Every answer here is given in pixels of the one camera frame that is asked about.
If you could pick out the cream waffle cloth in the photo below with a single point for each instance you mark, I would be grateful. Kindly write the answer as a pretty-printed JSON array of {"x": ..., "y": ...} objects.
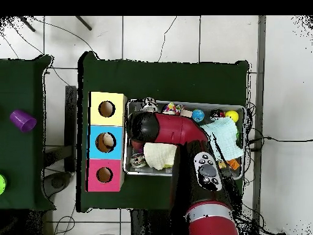
[{"x": 159, "y": 154}]

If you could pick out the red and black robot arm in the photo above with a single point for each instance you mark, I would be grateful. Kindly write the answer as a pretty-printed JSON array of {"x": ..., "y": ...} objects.
[{"x": 176, "y": 127}]

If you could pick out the clear mesh bin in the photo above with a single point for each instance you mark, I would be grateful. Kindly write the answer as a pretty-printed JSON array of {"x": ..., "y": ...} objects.
[{"x": 146, "y": 172}]

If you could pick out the wooden box with three holes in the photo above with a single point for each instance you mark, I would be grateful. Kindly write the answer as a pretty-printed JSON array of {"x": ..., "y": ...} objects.
[{"x": 107, "y": 120}]

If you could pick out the colourful spotted cloth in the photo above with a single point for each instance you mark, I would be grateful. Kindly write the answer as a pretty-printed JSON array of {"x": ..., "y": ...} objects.
[{"x": 171, "y": 107}]

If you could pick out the crushed printed drink can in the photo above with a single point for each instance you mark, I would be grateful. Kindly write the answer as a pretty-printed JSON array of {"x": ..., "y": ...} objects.
[
  {"x": 149, "y": 104},
  {"x": 137, "y": 160}
]

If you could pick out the beige foam block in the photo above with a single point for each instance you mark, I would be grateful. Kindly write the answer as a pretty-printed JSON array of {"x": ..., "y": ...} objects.
[{"x": 187, "y": 113}]

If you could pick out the blue globe ball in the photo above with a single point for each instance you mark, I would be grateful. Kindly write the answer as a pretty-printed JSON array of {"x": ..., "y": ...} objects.
[{"x": 198, "y": 115}]

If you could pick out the dark green table cloth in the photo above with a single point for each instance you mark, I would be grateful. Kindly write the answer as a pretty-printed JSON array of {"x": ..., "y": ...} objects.
[{"x": 159, "y": 80}]

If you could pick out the red and black crushed can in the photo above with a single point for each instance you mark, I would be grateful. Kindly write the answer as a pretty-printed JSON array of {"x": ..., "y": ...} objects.
[{"x": 216, "y": 113}]

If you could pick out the light blue waffle cloth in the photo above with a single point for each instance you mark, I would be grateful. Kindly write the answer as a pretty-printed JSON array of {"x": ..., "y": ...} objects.
[{"x": 227, "y": 137}]

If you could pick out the yellow ball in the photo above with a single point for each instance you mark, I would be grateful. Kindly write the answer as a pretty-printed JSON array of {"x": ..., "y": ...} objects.
[{"x": 231, "y": 115}]

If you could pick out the grey floor base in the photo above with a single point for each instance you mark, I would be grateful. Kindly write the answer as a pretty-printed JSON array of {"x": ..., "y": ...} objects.
[{"x": 57, "y": 182}]

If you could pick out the black tripod leg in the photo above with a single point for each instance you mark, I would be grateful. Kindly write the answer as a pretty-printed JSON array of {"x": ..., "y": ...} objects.
[
  {"x": 27, "y": 24},
  {"x": 83, "y": 23}
]

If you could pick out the purple plastic cup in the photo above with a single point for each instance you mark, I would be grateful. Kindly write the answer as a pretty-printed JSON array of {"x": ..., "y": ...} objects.
[{"x": 23, "y": 120}]

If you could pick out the dark green side cloth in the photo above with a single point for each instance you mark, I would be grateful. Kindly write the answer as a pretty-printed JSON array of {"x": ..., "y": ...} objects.
[{"x": 19, "y": 85}]

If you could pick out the bright green cup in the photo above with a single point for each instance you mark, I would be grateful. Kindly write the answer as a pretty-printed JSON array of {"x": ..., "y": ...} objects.
[{"x": 2, "y": 184}]

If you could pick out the black furniture frame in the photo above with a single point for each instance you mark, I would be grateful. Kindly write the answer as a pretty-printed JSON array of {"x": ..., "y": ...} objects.
[{"x": 71, "y": 110}]

